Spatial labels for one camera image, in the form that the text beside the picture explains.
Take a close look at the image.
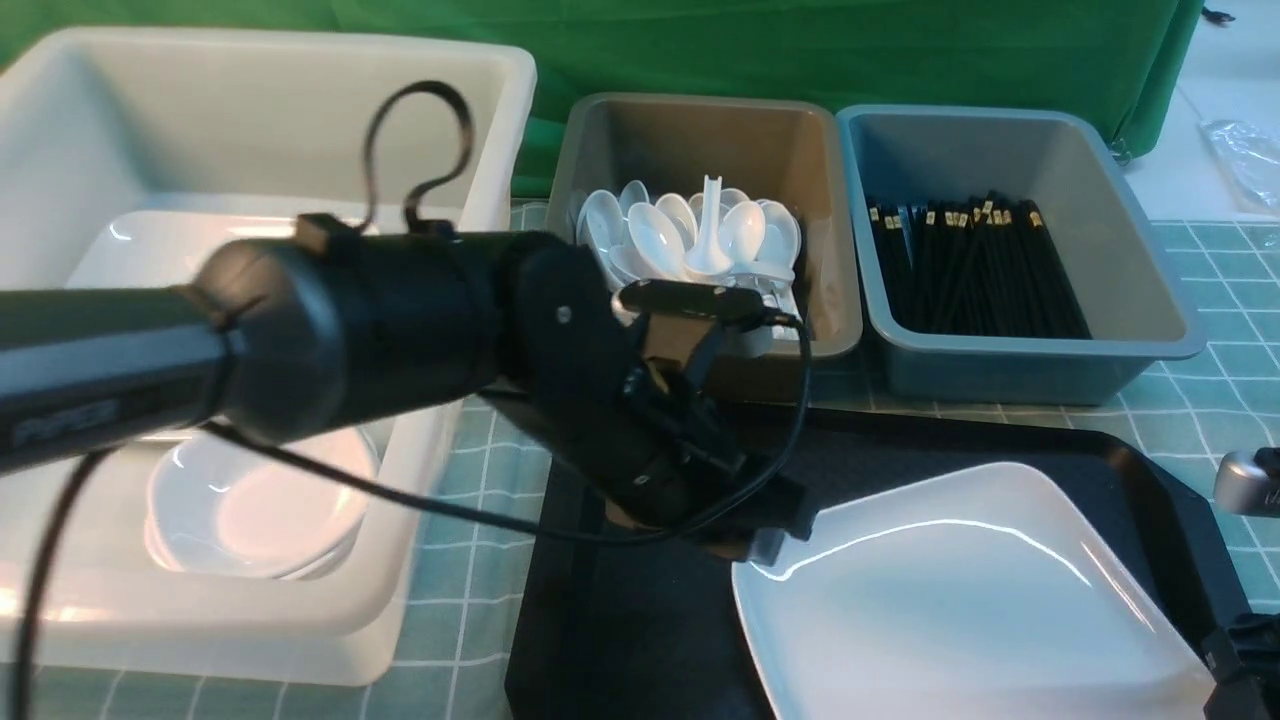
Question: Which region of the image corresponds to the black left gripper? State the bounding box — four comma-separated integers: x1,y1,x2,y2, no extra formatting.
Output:
480,363,818,561

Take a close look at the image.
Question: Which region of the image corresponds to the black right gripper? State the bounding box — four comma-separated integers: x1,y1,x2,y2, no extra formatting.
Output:
1202,612,1279,719

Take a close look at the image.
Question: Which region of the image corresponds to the white square rice plate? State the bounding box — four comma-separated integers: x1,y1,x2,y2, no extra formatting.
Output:
731,462,1213,719

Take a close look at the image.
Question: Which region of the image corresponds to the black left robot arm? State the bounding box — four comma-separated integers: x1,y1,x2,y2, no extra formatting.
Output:
3,232,817,560

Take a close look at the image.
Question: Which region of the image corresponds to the pile of white spoons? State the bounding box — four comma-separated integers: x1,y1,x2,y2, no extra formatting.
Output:
567,177,804,316

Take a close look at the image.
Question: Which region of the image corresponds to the green checkered tablecloth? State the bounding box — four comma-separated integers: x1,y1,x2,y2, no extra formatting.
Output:
33,222,1277,719

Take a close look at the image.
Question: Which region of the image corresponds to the brown spoon bin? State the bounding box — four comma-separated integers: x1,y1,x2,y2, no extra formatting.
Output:
545,92,864,370

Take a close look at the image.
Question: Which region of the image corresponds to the bundle of black chopsticks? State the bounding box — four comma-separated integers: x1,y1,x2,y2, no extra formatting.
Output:
865,191,1093,340

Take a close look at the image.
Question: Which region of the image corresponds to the blue-grey chopstick bin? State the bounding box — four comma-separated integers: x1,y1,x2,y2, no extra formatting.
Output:
837,105,1207,406

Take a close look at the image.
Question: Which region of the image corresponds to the white bowl in tub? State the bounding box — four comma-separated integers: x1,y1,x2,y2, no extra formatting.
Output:
143,433,369,580

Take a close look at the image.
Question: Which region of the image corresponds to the clear plastic bag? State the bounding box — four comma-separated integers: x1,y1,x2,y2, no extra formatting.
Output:
1199,119,1279,217

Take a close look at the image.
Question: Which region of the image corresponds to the green backdrop cloth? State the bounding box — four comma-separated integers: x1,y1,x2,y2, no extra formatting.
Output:
1,1,1202,197

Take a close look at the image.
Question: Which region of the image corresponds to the large white plastic tub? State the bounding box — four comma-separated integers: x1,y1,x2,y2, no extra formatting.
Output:
0,27,538,687

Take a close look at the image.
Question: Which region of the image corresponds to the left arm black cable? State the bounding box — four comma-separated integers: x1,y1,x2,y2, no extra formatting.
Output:
10,79,813,720

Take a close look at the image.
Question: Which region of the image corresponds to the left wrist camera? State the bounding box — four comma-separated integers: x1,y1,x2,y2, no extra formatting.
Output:
612,281,801,401

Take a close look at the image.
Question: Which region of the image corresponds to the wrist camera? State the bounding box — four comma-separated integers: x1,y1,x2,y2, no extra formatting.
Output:
1213,447,1279,519
612,281,801,401

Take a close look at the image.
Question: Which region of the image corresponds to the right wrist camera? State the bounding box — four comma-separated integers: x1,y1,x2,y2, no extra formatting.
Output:
1213,447,1279,519

